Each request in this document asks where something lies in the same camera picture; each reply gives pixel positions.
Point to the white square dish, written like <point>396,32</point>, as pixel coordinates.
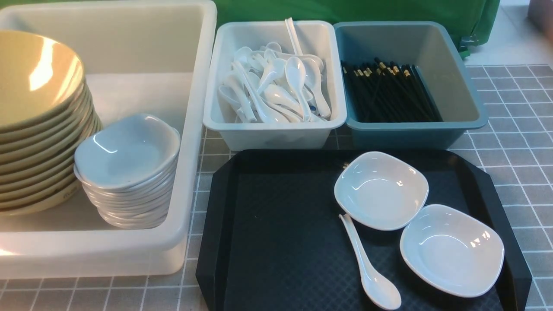
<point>381,191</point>
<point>452,251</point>

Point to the white ceramic soup spoon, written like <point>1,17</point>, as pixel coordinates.
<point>377,287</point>

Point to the beige noodle bowl stack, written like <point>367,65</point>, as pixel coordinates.
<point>38,153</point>

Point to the top beige noodle bowl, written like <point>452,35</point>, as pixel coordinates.
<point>39,78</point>

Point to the white plastic spoon bin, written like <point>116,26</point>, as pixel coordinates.
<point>316,37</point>

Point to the pile of white soup spoons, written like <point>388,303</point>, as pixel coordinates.
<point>269,85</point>

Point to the black plastic serving tray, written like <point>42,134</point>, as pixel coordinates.
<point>273,240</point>

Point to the bundle of black chopsticks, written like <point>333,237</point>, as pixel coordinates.
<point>388,92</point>

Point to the top white sauce dish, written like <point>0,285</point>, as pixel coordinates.
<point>127,153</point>

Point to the teal plastic chopstick bin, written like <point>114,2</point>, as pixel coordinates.
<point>428,46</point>

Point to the white sauce dish stack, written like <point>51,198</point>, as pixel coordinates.
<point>138,207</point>

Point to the large white plastic bin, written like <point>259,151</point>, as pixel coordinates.
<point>140,57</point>

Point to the grey checked table mat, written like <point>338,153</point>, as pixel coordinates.
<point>514,148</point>

